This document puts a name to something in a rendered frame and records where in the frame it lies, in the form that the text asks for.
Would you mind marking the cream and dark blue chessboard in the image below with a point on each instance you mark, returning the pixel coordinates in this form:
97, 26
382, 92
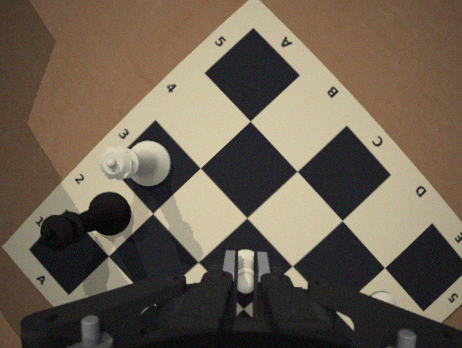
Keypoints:
271, 153

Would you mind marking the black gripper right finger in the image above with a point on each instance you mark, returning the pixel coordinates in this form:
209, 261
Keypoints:
377, 324

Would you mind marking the white pawn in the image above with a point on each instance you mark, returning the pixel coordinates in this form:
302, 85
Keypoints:
245, 271
385, 296

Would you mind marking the white chess queen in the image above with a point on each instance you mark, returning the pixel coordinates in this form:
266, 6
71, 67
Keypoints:
148, 165

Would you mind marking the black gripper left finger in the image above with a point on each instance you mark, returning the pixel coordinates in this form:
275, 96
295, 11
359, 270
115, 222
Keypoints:
111, 319

